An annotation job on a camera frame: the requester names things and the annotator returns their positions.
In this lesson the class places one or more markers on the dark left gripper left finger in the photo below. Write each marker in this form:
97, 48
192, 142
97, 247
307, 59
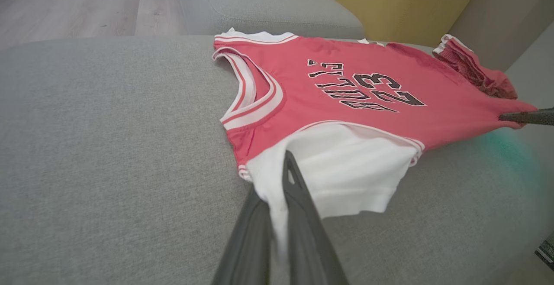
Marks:
246, 250

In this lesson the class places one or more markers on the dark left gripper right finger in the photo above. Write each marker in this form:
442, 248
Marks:
309, 241

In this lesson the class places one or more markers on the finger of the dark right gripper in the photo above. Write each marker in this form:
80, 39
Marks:
530, 117

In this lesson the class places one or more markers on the red shorts with white trim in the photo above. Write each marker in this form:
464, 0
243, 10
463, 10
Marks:
476, 66

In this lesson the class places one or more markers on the red Bulls basketball jersey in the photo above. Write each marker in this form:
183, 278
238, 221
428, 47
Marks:
303, 94

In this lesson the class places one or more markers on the large grey sofa seat cushion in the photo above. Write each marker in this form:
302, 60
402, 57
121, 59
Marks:
108, 146

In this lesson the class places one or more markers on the yellow sofa backrest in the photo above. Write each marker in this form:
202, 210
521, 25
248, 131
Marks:
389, 3

